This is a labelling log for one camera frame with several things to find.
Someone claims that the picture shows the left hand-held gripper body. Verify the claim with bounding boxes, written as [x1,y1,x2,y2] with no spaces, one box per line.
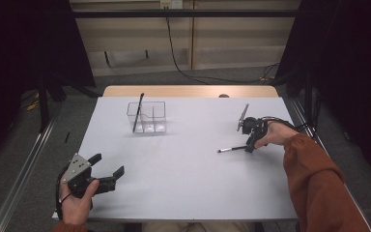
[61,153,117,199]

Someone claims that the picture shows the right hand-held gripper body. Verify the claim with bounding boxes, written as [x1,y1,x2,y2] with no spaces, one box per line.
[236,102,271,143]

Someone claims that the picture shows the black pen with white end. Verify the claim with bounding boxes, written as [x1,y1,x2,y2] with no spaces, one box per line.
[216,145,249,154]

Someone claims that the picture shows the clear plastic pen holder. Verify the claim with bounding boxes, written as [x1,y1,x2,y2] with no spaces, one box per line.
[126,101,168,135]

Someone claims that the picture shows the black pen with silver tip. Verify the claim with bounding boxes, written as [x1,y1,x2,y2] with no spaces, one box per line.
[131,92,146,134]

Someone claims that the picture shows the person's right hand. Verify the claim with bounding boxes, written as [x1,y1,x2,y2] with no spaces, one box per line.
[254,121,300,150]

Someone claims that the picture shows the person's left hand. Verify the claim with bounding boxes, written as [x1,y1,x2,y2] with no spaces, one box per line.
[58,178,100,226]

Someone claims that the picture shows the white table mat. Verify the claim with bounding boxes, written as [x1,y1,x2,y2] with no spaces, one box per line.
[51,96,309,222]

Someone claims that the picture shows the dark curtain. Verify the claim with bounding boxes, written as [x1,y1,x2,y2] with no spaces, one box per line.
[274,0,371,185]
[0,0,97,168]

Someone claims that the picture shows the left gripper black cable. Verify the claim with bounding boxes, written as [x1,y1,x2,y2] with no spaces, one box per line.
[54,163,73,214]

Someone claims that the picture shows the metal floor rail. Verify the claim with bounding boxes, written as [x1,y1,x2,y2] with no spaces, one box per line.
[290,99,371,232]
[0,104,64,232]

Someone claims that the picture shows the black stand post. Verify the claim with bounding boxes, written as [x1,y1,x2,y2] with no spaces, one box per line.
[303,69,314,125]
[37,75,51,132]

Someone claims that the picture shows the yellow floor cable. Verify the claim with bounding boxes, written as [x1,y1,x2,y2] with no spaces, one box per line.
[24,93,42,112]

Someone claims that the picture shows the black wall cable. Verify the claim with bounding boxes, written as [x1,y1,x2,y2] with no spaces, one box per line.
[165,16,281,85]

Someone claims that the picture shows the black horizontal frame bar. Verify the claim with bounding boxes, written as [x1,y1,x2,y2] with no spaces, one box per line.
[71,9,300,19]

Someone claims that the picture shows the white wall socket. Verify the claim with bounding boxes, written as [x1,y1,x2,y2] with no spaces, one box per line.
[159,0,184,10]

